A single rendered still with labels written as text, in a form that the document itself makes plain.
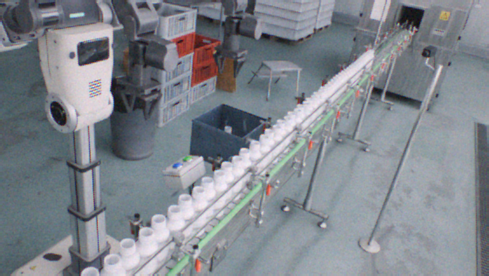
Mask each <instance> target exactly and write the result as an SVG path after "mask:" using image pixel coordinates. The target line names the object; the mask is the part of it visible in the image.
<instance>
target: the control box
mask: <svg viewBox="0 0 489 276"><path fill-rule="evenodd" d="M186 156H188V155H186ZM190 156H191V160H188V161H184V160H183V158H184V157H183V158H182V159H180V160H179V161H176V162H174V163H173V164H175V163H177V162H180V163H181V164H182V166H180V167H178V168H173V164H172V165H171V166H169V167H168V168H166V169H165V170H163V171H162V173H163V174H164V178H165V181H166V187H167V188H171V189H178V190H185V188H187V187H188V191H189V195H191V194H192V190H193V188H194V183H195V182H196V181H197V180H198V178H200V177H201V176H203V175H204V174H205V169H204V161H203V157H202V156H198V155H190ZM191 184H192V185H191Z"/></svg>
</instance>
